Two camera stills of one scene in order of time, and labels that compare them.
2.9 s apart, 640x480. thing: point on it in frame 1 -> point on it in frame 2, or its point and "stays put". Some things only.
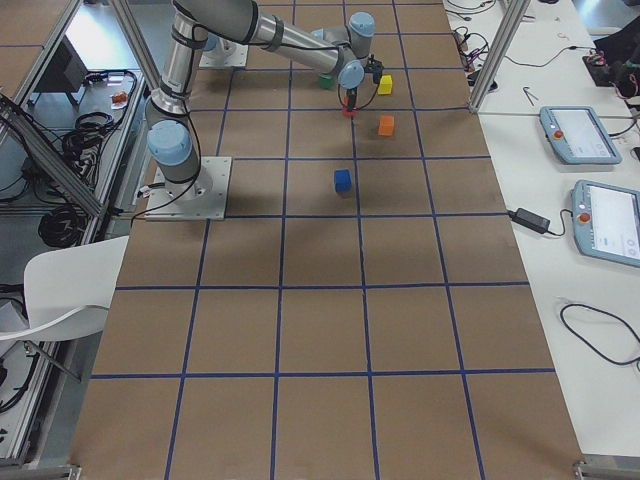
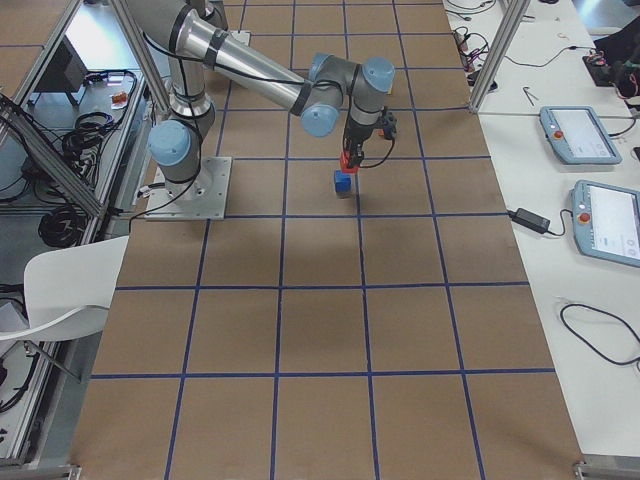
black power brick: (530, 219) stays put
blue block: (343, 180) stays put
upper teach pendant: (577, 135) stays put
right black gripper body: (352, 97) -> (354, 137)
